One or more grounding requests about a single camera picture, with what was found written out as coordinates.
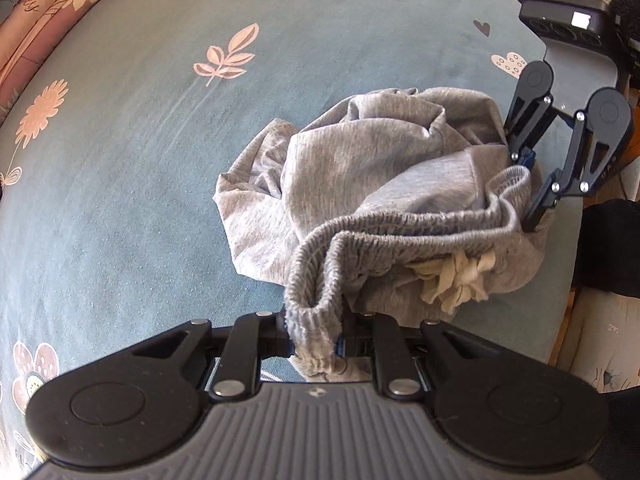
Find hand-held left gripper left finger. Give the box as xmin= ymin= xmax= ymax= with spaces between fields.
xmin=131 ymin=311 xmax=295 ymax=402

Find white printed cloth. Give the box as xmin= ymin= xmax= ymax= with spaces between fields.
xmin=557 ymin=287 xmax=640 ymax=403

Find teal printed bed sheet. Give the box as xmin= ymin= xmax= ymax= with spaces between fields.
xmin=0 ymin=0 xmax=586 ymax=480

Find person's right forearm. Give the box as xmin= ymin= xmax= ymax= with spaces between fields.
xmin=611 ymin=0 xmax=640 ymax=86

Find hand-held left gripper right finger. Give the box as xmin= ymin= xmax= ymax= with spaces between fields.
xmin=336 ymin=311 xmax=501 ymax=402

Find mauve floral quilt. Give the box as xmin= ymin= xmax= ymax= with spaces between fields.
xmin=0 ymin=0 xmax=168 ymax=128

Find grey drawstring pants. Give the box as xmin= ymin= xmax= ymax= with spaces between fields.
xmin=214 ymin=86 xmax=558 ymax=382

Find person's black clothing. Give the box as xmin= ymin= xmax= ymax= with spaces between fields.
xmin=575 ymin=199 xmax=640 ymax=480

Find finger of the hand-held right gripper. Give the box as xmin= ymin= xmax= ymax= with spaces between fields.
xmin=522 ymin=107 xmax=632 ymax=233
xmin=502 ymin=92 xmax=557 ymax=171

